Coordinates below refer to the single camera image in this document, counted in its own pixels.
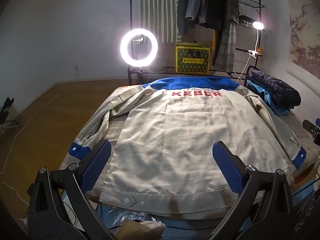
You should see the white clip lamp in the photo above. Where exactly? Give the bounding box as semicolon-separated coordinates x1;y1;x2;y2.
247;21;265;58

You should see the black metal clothes rack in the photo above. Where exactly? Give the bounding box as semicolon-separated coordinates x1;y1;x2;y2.
129;0;266;85

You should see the clear plastic bag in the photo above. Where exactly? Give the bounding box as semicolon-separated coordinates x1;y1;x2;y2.
100;204;177;230

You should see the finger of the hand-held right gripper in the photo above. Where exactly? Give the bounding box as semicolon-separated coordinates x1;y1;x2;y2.
302;119;320;141

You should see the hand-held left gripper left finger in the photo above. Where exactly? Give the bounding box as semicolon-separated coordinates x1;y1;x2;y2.
27;139;118;240

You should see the yellow hanging scarf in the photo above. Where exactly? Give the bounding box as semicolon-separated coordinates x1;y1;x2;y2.
211;29;218;53

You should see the cream and blue work jacket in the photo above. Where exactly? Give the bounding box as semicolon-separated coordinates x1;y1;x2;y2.
68;76;307;217

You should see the black folding stand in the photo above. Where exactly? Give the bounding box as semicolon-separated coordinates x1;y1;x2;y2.
0;97;20;131

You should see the grey plaid hanging coat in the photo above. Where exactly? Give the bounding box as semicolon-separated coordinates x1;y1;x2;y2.
213;0;241;72

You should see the black hanging garment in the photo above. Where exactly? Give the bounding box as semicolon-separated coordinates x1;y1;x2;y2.
206;0;222;31

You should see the navy quilted jacket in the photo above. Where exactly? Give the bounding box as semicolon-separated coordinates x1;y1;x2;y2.
250;70;302;109

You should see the black metal bed frame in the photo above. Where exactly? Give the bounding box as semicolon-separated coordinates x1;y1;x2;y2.
246;66;261;86

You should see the white ring light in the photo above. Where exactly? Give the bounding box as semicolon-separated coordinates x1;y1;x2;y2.
120;28;158;68

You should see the white floor cable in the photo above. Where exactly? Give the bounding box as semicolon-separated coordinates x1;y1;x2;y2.
0;90;73;205

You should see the white lamp cable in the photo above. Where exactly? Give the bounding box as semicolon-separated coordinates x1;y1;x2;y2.
235;55;252;83

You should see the dark green hanging jacket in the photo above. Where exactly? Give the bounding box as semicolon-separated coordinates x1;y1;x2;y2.
177;0;192;38

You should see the green striped wall hanging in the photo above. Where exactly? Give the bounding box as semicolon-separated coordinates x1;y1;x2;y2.
139;0;183;43

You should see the yellow and green box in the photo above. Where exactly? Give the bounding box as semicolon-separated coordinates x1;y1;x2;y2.
174;42;211;74

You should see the black ring light tripod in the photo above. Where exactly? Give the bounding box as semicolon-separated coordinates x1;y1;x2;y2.
129;37;148;84

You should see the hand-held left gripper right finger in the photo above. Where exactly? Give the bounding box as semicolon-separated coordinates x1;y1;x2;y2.
212;140;297;240

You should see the blue denim hanging shirt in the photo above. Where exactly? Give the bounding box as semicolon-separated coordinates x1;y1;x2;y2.
185;0;209;28

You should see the tan fluffy cloth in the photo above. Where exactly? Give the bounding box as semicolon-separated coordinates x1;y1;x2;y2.
117;219;167;240

